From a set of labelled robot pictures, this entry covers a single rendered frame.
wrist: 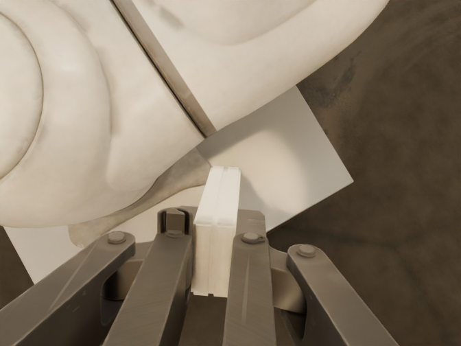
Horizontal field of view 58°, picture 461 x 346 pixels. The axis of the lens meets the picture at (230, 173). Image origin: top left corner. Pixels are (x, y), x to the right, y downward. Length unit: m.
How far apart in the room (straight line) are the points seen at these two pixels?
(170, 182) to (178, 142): 0.17
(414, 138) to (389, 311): 0.36
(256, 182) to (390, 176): 0.49
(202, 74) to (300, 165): 0.23
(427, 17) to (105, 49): 0.84
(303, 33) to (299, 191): 0.23
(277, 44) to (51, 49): 0.14
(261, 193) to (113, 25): 0.27
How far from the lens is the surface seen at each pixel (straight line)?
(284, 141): 0.48
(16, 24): 0.26
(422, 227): 0.94
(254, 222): 0.17
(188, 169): 0.47
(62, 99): 0.25
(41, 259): 0.55
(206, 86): 0.29
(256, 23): 0.27
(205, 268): 0.15
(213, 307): 0.91
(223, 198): 0.17
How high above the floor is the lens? 0.88
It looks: 83 degrees down
